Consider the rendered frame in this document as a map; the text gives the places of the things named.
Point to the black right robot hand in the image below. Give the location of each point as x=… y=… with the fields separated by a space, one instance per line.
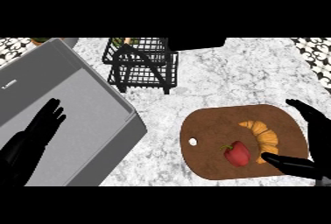
x=315 y=137

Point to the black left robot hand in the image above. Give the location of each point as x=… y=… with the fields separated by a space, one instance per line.
x=36 y=129

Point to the red bell pepper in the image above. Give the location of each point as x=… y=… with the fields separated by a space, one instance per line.
x=239 y=154

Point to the brown wooden cutting board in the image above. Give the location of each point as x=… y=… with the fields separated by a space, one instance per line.
x=224 y=140

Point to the green item in basket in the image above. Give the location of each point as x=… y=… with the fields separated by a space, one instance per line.
x=123 y=41

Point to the golden croissant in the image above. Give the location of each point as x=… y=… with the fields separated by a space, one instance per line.
x=267 y=137

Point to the potted green plant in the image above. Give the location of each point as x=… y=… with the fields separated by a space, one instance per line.
x=41 y=40

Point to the black appliance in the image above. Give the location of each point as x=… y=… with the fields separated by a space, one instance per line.
x=196 y=43

